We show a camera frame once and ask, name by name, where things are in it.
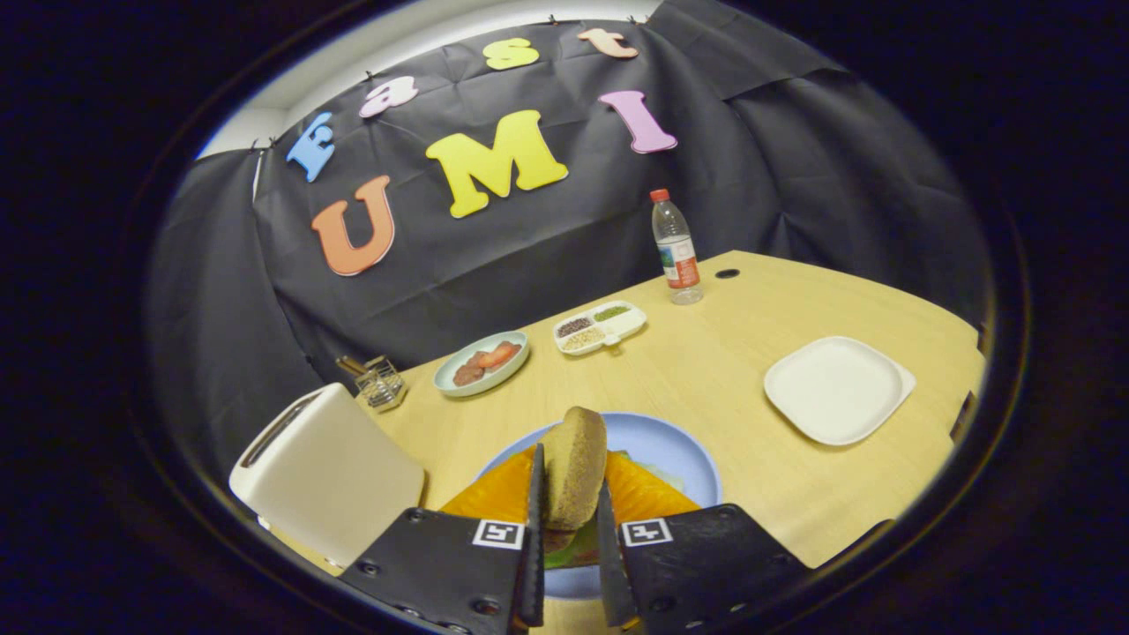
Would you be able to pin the blue round plate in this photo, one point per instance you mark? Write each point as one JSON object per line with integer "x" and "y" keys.
{"x": 661, "y": 450}

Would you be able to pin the brown bread slice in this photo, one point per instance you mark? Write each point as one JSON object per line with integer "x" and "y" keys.
{"x": 573, "y": 467}

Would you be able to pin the green lettuce leaf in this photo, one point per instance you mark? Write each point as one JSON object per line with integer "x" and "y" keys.
{"x": 573, "y": 557}

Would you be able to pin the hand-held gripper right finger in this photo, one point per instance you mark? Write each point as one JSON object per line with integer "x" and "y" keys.
{"x": 610, "y": 573}

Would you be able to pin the brown meat slice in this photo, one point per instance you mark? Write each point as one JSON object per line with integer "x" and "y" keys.
{"x": 467, "y": 375}

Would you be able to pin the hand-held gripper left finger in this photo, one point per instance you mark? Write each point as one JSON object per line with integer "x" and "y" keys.
{"x": 534, "y": 564}

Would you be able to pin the black backdrop cloth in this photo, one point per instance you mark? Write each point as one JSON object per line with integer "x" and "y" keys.
{"x": 529, "y": 238}

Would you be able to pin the white divided condiment tray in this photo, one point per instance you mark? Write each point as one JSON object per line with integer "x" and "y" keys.
{"x": 622, "y": 324}

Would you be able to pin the red tomato slice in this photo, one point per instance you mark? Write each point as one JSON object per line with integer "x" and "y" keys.
{"x": 500, "y": 353}

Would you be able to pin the clear bottle with red cap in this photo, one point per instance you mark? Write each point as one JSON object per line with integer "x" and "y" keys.
{"x": 677, "y": 256}

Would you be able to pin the white square plate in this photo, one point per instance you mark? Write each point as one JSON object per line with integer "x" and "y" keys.
{"x": 838, "y": 388}

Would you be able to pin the pale green round plate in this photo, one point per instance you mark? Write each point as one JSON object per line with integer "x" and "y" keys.
{"x": 459, "y": 391}

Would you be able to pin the white toaster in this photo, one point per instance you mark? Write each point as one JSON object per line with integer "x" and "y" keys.
{"x": 335, "y": 476}

